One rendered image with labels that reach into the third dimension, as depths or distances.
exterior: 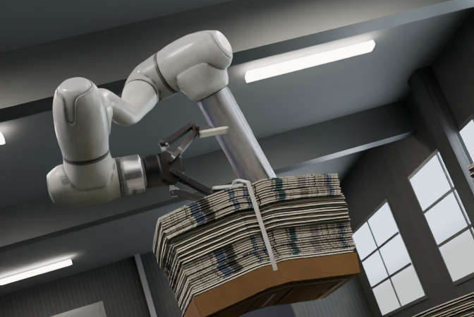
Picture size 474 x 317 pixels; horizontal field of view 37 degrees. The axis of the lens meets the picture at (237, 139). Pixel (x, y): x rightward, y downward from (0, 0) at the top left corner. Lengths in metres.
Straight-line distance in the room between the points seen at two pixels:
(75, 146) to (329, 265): 0.58
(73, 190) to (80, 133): 0.14
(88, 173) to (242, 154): 0.61
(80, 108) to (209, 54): 0.58
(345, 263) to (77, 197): 0.59
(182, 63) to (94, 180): 0.55
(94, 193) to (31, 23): 3.20
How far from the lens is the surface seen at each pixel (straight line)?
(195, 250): 1.43
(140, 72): 2.03
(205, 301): 1.41
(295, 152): 7.96
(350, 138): 8.17
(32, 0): 4.49
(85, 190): 1.56
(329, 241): 1.49
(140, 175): 1.57
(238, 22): 4.99
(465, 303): 1.51
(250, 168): 2.02
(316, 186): 1.52
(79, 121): 1.49
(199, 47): 1.96
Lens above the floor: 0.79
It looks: 19 degrees up
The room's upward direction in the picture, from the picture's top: 19 degrees counter-clockwise
